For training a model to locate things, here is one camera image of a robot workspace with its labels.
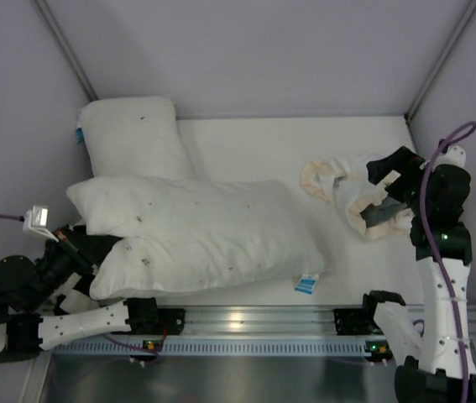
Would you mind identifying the grey pillowcase with cream frill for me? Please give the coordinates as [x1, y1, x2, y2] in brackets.
[300, 153, 413, 241]

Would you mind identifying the blue white pillow label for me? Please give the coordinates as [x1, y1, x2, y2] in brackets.
[294, 274, 320, 295]

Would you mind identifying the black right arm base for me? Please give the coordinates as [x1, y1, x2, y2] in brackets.
[333, 308, 384, 337]

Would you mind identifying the right aluminium frame post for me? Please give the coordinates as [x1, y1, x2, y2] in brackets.
[403, 0, 476, 123]

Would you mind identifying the black and white striped pillowcase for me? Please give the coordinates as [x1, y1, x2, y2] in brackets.
[50, 273, 99, 316]

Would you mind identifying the left aluminium frame post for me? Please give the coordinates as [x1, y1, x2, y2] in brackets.
[30, 0, 99, 102]

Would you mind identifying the perforated grey cable duct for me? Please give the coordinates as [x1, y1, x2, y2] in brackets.
[52, 338, 390, 360]

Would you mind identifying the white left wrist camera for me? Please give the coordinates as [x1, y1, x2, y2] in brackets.
[23, 205, 59, 242]

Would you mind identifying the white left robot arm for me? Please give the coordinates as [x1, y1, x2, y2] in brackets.
[0, 226, 159, 364]

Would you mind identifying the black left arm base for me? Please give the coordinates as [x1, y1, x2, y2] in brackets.
[133, 308, 186, 336]

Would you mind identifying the bare white pillow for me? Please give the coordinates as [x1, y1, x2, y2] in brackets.
[77, 96, 195, 180]

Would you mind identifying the aluminium frame post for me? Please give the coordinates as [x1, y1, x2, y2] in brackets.
[403, 0, 476, 123]
[30, 0, 99, 102]

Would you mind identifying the blue label on bare pillow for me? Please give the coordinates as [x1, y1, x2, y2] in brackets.
[75, 128, 84, 144]

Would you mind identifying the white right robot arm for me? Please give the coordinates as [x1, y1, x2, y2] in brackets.
[363, 146, 476, 402]

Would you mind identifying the aluminium mounting rail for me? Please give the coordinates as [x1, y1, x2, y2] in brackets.
[39, 304, 476, 337]

